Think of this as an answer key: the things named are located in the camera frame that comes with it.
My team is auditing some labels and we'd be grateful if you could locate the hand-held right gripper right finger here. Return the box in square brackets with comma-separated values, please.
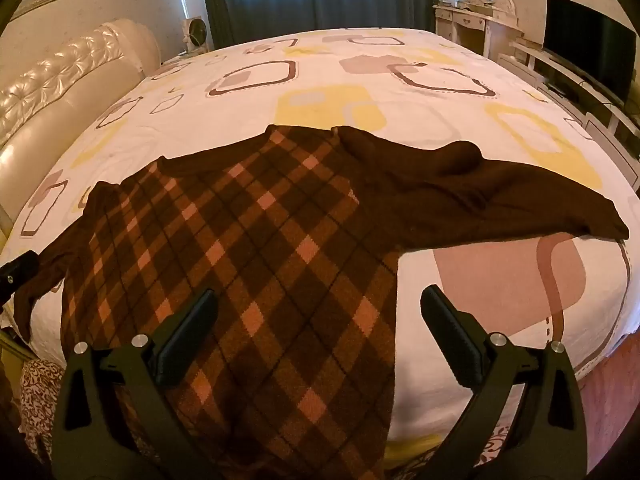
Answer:
[420, 284, 588, 480]

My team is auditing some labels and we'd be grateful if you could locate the floral patterned clothing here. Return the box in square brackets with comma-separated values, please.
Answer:
[20, 357, 66, 461]

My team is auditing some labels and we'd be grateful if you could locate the cream tufted headboard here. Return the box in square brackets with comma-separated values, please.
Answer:
[0, 17, 162, 231]

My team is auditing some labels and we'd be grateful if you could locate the white dressing table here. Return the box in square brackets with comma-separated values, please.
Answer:
[432, 2, 523, 58]

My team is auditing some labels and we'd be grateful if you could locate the brown plaid sweater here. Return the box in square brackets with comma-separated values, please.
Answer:
[12, 125, 630, 480]

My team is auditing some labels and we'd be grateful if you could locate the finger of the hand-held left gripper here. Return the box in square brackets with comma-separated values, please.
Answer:
[0, 252, 40, 302]

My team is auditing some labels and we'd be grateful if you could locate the white television stand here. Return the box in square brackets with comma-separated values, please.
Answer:
[510, 40, 640, 161]

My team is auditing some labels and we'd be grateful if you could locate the black flat television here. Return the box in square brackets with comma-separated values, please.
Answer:
[542, 0, 638, 108]

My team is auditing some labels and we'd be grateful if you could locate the patterned bed sheet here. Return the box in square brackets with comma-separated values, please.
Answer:
[0, 27, 640, 466]

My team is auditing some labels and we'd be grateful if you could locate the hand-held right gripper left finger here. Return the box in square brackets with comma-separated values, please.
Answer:
[51, 288, 221, 480]

